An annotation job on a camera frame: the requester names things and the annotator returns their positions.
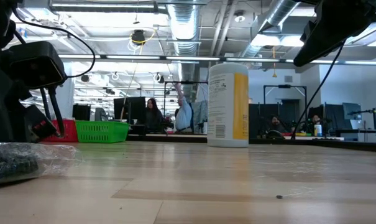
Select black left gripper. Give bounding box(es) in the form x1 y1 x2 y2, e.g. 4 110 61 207
0 60 58 144

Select black hair ties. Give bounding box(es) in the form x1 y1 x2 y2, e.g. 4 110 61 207
0 142 81 187

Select red plastic basket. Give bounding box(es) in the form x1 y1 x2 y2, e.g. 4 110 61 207
40 119 80 143

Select black computer monitor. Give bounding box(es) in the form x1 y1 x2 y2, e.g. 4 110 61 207
71 103 92 122
113 96 147 126

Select grey office chair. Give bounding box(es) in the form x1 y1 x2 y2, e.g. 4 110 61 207
94 107 109 123

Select green plastic basket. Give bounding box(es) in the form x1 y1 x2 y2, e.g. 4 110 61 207
75 120 131 144

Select long white light bar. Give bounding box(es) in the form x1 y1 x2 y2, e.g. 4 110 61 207
57 54 376 67

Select white canister with yellow label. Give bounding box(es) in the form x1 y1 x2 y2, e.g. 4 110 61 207
206 62 250 149

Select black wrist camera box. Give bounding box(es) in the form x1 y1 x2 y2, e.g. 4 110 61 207
7 40 68 90

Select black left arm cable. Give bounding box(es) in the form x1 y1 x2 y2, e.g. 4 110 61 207
12 6 97 79

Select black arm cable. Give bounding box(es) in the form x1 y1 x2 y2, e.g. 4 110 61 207
12 6 97 79
290 39 346 140

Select black ceiling cable reel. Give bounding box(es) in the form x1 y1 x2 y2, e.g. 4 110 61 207
130 29 158 52

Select silver ventilation duct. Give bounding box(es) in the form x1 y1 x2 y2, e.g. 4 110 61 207
242 0 301 58
167 0 201 94

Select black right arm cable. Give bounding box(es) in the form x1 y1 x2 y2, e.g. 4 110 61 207
290 39 346 140

